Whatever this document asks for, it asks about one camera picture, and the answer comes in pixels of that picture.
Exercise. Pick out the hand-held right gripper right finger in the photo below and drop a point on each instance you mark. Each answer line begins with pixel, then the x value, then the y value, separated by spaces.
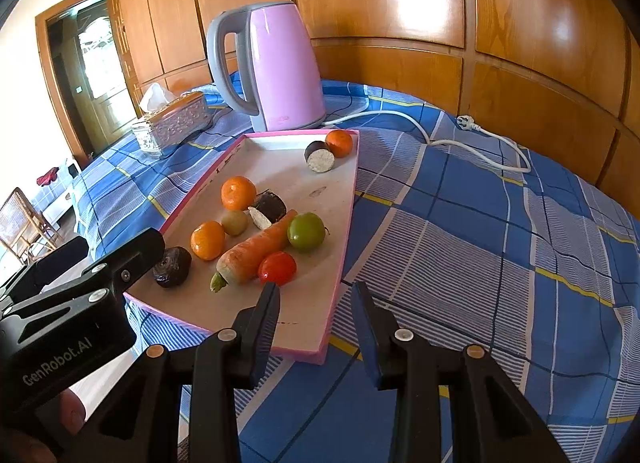
pixel 365 338

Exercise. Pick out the white tissue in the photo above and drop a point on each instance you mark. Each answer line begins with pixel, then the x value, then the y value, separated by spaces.
pixel 155 98

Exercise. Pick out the red cloth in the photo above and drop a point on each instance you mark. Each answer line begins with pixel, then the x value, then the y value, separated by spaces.
pixel 49 177

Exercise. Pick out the green round fruit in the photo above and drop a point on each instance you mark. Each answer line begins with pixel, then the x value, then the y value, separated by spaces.
pixel 306 230

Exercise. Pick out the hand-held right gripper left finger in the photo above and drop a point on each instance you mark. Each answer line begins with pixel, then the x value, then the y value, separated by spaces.
pixel 264 343

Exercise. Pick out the pink-rimmed white tray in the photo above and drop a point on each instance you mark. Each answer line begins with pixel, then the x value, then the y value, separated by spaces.
pixel 310 293

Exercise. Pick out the wooden glass door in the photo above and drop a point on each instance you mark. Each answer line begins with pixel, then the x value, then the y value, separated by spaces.
pixel 100 68

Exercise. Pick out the wicker chair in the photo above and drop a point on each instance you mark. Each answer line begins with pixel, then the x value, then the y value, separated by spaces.
pixel 17 215

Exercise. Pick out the small yellowish round fruit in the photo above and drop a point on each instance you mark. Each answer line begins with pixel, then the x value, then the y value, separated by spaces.
pixel 234 223

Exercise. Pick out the orange mandarin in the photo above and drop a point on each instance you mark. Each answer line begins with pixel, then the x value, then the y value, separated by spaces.
pixel 207 240
pixel 341 142
pixel 238 193

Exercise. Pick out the white cabinet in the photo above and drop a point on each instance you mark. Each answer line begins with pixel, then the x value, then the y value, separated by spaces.
pixel 55 203

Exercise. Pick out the silver embossed tissue box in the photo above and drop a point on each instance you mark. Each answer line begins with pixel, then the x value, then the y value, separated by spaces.
pixel 175 125

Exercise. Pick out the person's left hand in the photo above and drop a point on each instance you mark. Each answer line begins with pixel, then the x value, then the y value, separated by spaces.
pixel 70 415

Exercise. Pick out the pink electric kettle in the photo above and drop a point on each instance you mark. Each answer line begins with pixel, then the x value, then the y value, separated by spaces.
pixel 285 68

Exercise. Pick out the red tomato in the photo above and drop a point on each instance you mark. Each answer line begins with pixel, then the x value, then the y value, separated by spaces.
pixel 277 267

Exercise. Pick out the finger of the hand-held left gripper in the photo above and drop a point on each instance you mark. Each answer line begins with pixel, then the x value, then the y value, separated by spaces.
pixel 140 253
pixel 55 263

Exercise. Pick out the blue plaid cloth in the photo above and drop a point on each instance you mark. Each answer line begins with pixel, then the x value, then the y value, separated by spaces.
pixel 450 243

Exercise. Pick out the orange carrot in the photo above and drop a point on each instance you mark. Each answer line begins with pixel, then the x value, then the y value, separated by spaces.
pixel 250 255

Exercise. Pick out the dark purple wrinkled fruit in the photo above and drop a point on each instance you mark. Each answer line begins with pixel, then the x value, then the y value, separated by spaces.
pixel 171 266

